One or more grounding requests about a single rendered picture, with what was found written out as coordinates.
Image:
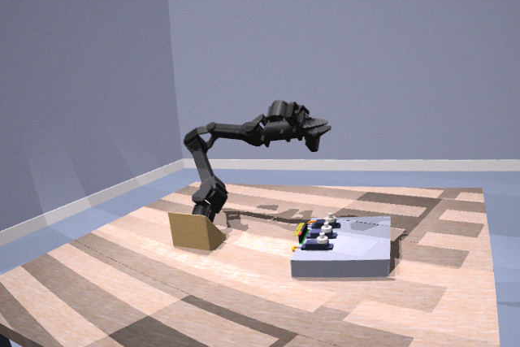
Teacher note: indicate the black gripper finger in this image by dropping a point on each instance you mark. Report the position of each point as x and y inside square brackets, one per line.
[308, 122]
[317, 132]

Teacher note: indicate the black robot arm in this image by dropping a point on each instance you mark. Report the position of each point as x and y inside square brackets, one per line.
[211, 188]

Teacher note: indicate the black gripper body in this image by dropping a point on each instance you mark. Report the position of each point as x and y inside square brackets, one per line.
[289, 128]

